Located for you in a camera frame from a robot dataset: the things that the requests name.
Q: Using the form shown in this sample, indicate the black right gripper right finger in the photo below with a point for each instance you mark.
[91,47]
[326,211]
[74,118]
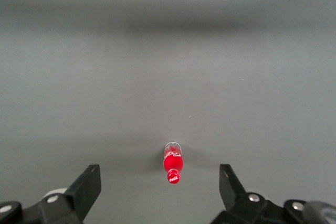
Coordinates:
[232,192]

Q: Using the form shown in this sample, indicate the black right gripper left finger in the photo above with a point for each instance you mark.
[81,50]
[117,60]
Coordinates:
[84,190]

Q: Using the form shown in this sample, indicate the red Coca-Cola bottle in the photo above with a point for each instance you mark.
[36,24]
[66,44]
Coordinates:
[172,161]

